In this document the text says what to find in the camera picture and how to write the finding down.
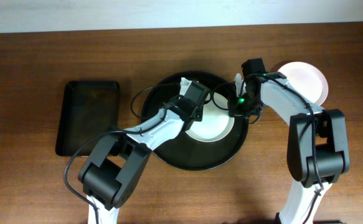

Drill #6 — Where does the white plate with ketchup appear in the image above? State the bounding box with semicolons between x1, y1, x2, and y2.
186;93;235;142

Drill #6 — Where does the pink plate with ketchup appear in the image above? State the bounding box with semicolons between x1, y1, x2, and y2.
278;62;329;106

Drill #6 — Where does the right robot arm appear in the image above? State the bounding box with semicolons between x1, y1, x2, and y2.
229;58;350;224

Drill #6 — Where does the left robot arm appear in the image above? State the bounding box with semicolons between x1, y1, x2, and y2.
78;81;210;223

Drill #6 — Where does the round black tray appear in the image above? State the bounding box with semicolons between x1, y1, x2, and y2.
154;71;248;170

